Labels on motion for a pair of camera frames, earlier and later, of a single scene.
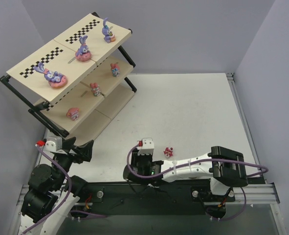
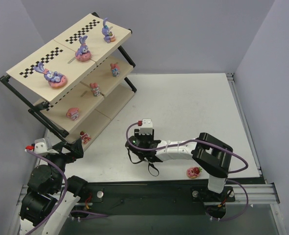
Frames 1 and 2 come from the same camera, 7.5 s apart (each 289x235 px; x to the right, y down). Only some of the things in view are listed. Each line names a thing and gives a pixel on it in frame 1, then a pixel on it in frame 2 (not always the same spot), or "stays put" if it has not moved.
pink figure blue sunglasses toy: (115, 69) stays put
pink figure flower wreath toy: (95, 88) stays put
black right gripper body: (139, 161) -> (139, 149)
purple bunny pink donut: (55, 80) stays put
